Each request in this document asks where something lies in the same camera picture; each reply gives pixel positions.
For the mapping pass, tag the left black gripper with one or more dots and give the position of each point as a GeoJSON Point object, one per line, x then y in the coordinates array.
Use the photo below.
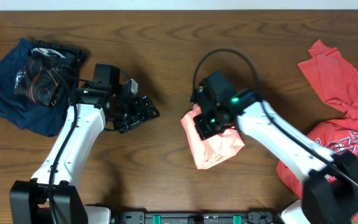
{"type": "Point", "coordinates": [142, 111]}

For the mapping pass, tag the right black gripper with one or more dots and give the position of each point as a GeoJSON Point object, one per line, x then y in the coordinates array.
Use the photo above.
{"type": "Point", "coordinates": [206, 131]}

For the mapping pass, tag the pink shirt with bronze lettering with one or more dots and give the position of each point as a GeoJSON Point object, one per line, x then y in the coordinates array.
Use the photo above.
{"type": "Point", "coordinates": [214, 150]}

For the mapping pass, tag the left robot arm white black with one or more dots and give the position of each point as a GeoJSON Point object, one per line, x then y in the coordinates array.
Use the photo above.
{"type": "Point", "coordinates": [51, 195]}

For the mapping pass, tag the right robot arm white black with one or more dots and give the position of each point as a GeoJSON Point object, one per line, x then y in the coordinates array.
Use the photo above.
{"type": "Point", "coordinates": [329, 180]}

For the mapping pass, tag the black shirt orange swirl print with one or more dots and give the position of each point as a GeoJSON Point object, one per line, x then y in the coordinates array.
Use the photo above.
{"type": "Point", "coordinates": [50, 69]}

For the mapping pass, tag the navy blue folded shirt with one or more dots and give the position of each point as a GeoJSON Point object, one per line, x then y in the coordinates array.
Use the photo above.
{"type": "Point", "coordinates": [18, 109]}

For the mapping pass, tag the red shirt with navy lettering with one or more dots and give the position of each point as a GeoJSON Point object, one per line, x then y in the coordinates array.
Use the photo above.
{"type": "Point", "coordinates": [335, 81]}

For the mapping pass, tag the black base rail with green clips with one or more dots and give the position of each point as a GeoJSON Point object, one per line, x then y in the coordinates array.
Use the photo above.
{"type": "Point", "coordinates": [197, 217]}

